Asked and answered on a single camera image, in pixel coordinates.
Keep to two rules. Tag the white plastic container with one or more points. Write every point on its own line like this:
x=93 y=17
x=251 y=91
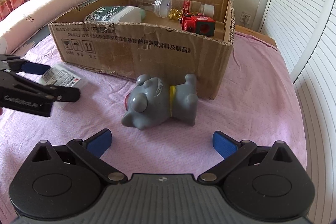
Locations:
x=115 y=14

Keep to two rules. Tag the red toy train block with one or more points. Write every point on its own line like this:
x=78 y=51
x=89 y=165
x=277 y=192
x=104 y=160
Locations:
x=198 y=24

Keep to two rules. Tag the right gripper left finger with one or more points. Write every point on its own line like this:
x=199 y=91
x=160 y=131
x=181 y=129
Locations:
x=89 y=152

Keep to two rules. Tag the pink card case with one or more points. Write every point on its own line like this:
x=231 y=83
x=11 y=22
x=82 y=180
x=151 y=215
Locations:
x=59 y=75

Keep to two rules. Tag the brown cardboard box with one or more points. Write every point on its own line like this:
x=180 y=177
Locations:
x=157 y=46

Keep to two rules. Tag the grey mouse figurine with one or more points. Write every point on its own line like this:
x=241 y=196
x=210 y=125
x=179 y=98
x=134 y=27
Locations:
x=153 y=102

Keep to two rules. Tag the fish oil capsule bottle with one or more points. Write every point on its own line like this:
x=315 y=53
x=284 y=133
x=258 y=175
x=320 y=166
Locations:
x=180 y=8

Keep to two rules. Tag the pink quilt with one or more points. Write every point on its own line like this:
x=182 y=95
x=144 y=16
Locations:
x=36 y=16

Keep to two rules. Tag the white louvered closet door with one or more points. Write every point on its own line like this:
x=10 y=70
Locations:
x=304 y=31

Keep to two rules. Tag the white wall socket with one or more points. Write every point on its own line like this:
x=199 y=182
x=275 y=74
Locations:
x=245 y=18

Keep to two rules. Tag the mint green earbud case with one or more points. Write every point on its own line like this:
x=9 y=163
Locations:
x=143 y=14

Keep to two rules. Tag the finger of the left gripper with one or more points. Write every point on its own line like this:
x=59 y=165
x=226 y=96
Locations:
x=16 y=64
x=62 y=93

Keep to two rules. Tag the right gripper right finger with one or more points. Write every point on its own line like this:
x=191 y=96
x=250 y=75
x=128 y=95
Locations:
x=233 y=152

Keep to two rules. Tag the clear plastic jar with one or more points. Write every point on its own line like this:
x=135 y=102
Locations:
x=161 y=8

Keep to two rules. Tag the pink towel mat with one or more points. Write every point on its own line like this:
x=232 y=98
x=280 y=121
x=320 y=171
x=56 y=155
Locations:
x=256 y=101

